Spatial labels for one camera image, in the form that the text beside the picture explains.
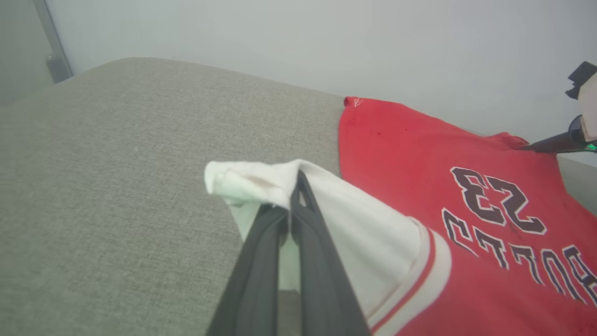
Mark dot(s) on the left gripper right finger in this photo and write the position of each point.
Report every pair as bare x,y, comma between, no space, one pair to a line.
322,270

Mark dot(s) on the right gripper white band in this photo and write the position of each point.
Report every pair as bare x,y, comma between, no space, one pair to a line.
589,107

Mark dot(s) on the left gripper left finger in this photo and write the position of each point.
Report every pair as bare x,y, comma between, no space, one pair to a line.
254,280

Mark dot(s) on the red and white jersey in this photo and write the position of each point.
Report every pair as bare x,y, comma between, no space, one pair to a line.
419,163

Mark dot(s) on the grey fabric sofa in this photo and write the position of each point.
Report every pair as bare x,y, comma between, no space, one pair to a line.
116,163

